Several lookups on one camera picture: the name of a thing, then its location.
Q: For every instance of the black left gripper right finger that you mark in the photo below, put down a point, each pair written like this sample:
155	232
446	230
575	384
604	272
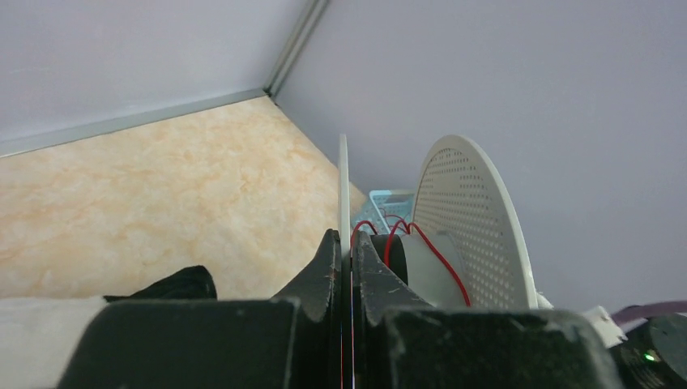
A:
401	341

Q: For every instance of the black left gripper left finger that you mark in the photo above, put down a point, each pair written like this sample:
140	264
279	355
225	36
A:
291	340

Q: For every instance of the grey plastic cable spool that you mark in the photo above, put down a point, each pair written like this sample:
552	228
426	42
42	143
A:
464	246

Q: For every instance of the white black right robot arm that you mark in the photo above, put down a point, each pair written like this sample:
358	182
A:
654	354

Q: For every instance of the light blue plastic basket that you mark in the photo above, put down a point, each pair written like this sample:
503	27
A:
383	208

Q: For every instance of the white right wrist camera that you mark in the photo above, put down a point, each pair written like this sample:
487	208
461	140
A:
600	320

